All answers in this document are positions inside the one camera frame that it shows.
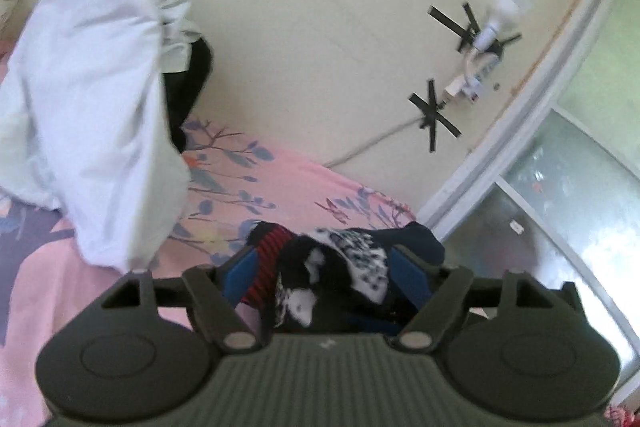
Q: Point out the black red patterned sock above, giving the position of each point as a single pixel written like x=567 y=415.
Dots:
x=331 y=280

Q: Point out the pink floral bed sheet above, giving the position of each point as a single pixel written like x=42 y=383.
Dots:
x=236 y=181

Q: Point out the white sticker on glass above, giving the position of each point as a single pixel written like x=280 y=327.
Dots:
x=516 y=227

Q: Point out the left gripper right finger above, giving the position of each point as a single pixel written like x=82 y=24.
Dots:
x=437 y=292

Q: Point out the black tape cross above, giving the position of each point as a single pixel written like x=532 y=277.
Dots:
x=468 y=33
x=431 y=115

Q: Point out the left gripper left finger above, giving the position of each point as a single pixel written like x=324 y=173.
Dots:
x=214 y=294

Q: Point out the frosted glass sliding door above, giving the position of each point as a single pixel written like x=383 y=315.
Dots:
x=563 y=160

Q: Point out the black tape cross lower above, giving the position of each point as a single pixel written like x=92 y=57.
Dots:
x=431 y=115

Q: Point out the white garment pile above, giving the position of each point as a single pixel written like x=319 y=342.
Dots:
x=84 y=127

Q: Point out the black tape cross upper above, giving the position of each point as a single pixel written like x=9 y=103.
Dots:
x=468 y=33

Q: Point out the black garment by wall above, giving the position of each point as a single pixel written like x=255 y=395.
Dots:
x=182 y=90

